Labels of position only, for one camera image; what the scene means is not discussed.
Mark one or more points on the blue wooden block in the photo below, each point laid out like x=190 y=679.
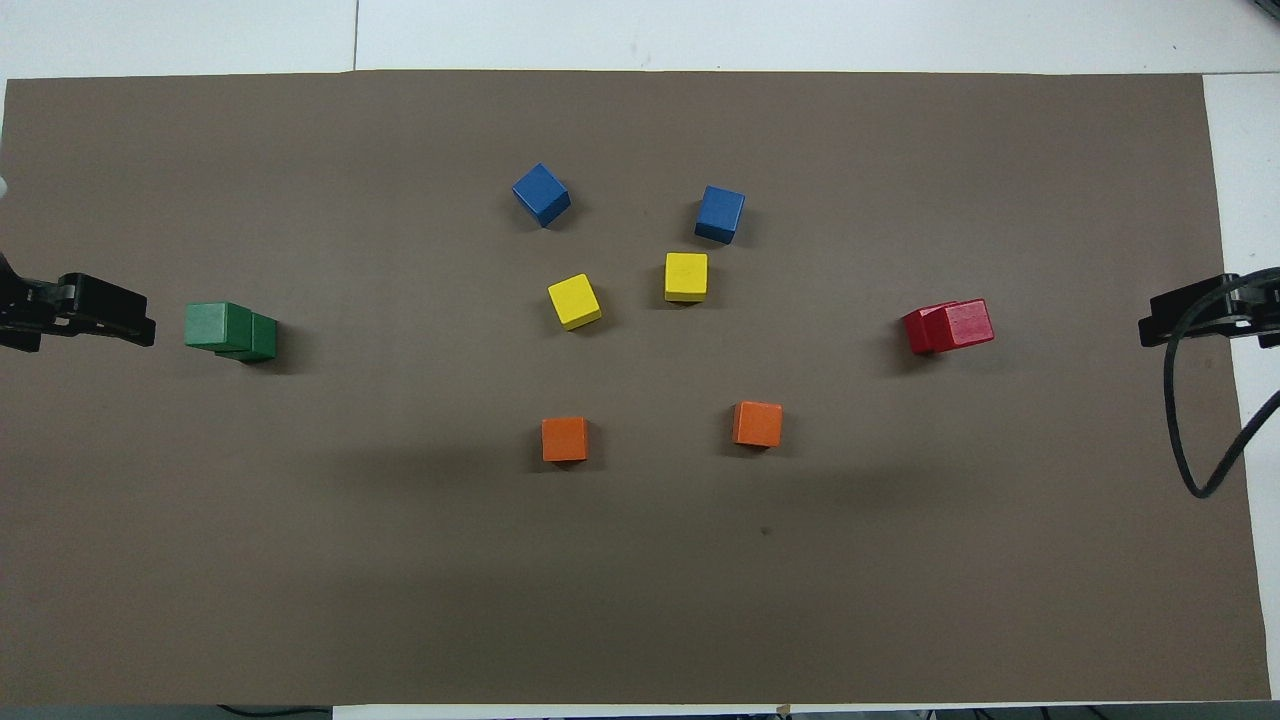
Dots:
x=719 y=214
x=541 y=195

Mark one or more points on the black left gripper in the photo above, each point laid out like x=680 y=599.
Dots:
x=25 y=305

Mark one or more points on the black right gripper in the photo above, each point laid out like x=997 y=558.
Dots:
x=1265 y=315

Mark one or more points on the yellow wooden block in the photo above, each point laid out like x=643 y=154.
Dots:
x=574 y=301
x=686 y=277

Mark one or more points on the brown table mat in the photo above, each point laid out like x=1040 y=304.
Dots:
x=640 y=600

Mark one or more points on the red wooden block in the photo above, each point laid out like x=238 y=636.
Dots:
x=960 y=324
x=910 y=330

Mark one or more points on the green wooden block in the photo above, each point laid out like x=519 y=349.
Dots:
x=265 y=338
x=218 y=325

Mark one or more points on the orange wooden block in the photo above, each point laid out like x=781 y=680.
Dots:
x=565 y=439
x=757 y=424

